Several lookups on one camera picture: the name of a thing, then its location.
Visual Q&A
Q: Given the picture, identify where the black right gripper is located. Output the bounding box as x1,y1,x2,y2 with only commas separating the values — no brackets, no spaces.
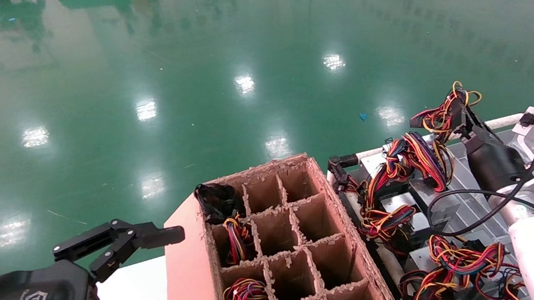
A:
451,82,531,197

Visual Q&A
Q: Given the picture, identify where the cardboard box with dividers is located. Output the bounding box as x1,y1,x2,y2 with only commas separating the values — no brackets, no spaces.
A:
154,145,399,300

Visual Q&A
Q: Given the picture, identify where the clear plastic tray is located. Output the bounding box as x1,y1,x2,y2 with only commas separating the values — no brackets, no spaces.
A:
435,127,534,270

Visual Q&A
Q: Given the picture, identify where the black wire bundle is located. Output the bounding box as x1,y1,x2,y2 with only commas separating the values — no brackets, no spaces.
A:
194,180,245,227

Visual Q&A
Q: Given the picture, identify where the coloured wire bundle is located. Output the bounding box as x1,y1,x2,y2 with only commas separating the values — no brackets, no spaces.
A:
219,212,257,267
221,276,268,300

